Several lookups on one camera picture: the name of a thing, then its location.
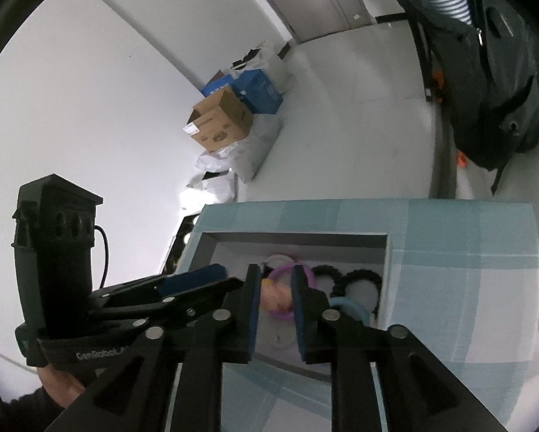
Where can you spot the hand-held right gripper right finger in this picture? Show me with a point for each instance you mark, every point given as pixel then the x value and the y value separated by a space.
pixel 299 319

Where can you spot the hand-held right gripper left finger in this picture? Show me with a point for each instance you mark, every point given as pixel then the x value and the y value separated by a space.
pixel 251 319

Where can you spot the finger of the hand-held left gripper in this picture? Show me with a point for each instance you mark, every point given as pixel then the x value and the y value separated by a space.
pixel 193 299
pixel 184 279

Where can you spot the pink yellow small trinket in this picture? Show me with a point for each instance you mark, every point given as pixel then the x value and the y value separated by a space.
pixel 276 297

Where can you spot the purple bangle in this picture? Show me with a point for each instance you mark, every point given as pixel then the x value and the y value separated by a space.
pixel 312 279

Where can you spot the light blue bangle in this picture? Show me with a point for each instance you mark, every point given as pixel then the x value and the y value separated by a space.
pixel 357 310

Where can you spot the grey cardboard box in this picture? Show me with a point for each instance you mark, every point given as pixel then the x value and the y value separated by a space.
pixel 292 243

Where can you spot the person's left forearm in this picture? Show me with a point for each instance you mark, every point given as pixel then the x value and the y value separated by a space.
pixel 31 414

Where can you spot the person's left hand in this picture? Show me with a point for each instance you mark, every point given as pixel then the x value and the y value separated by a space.
pixel 62 387

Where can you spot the crumpled white plastic bag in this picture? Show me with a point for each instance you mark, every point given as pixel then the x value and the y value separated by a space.
pixel 213 191

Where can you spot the brown cardboard box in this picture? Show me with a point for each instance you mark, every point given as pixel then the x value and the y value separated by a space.
pixel 222 121

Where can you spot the teal checked cloth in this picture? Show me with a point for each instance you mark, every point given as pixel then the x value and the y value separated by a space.
pixel 467 288

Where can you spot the blue white box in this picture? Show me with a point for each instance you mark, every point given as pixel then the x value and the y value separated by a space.
pixel 217 82

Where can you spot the orange black item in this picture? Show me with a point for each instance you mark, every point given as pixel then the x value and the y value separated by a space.
pixel 438 80

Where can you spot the black jacket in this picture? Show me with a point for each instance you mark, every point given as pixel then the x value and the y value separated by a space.
pixel 490 81

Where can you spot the dark door frame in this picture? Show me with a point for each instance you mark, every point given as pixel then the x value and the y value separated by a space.
pixel 442 144

